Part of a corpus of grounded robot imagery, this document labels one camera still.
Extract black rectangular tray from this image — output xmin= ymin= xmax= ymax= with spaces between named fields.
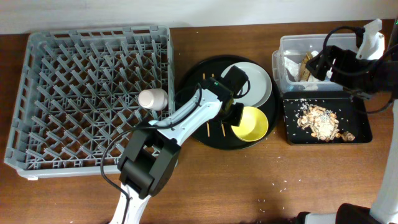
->
xmin=282 ymin=91 xmax=373 ymax=144

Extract food scraps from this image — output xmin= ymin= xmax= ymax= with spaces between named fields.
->
xmin=296 ymin=103 xmax=356 ymax=142

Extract wooden chopstick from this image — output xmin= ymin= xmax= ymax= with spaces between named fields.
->
xmin=202 ymin=73 xmax=210 ymax=138
xmin=211 ymin=73 xmax=226 ymax=137

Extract pink plastic cup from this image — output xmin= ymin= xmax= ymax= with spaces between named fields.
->
xmin=138 ymin=88 xmax=168 ymax=111

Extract round black tray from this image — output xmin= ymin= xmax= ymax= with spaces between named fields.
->
xmin=178 ymin=55 xmax=281 ymax=150

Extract grey dishwasher rack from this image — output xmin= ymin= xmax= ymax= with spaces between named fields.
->
xmin=4 ymin=26 xmax=175 ymax=180

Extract clear plastic bin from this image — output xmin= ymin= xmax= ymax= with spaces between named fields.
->
xmin=272 ymin=34 xmax=343 ymax=93

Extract white round plate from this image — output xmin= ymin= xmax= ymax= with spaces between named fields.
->
xmin=221 ymin=62 xmax=272 ymax=108

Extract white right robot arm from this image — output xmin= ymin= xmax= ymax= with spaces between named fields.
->
xmin=303 ymin=19 xmax=397 ymax=223

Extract left wooden chopstick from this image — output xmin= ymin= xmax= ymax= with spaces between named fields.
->
xmin=202 ymin=73 xmax=210 ymax=138

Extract white paper napkin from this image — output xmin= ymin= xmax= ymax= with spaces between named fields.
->
xmin=284 ymin=50 xmax=318 ymax=90

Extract yellow bowl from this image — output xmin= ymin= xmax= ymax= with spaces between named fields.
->
xmin=231 ymin=106 xmax=269 ymax=142

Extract right wooden chopstick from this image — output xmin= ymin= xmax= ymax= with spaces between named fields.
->
xmin=211 ymin=73 xmax=226 ymax=137

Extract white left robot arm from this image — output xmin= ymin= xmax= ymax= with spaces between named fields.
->
xmin=109 ymin=77 xmax=250 ymax=223

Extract brown wrapper waste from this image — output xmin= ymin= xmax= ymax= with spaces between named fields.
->
xmin=298 ymin=52 xmax=313 ymax=82

